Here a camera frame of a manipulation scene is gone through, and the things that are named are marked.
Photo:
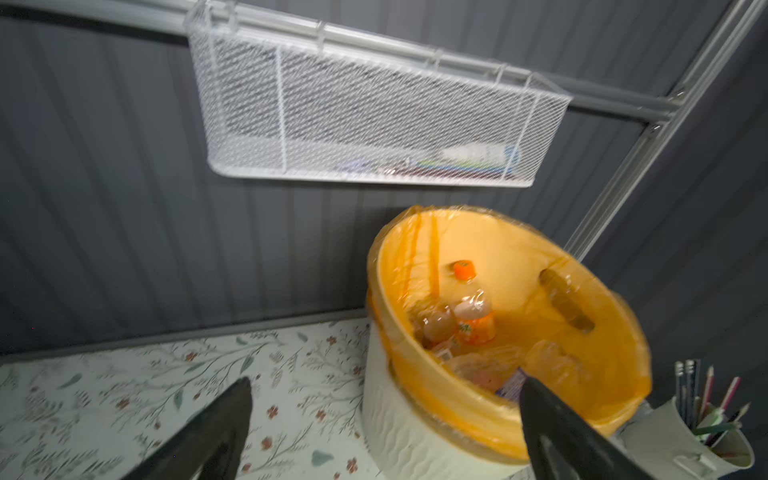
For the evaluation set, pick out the white ribbed trash bin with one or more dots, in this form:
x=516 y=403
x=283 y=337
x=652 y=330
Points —
x=406 y=443

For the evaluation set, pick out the orange soda label bottle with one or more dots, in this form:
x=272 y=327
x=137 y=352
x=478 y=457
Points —
x=471 y=305

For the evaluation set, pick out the white wire wall basket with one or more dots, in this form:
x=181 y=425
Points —
x=281 y=107

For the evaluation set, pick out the white tube in basket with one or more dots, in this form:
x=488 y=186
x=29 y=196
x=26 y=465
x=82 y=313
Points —
x=473 y=156

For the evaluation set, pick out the white pencil cup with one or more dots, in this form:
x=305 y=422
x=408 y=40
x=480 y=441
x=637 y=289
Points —
x=661 y=444

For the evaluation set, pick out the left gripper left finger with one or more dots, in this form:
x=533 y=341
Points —
x=210 y=445

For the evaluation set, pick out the orange bin liner bag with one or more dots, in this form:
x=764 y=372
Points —
x=554 y=319

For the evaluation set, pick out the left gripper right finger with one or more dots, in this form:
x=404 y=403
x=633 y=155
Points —
x=561 y=445

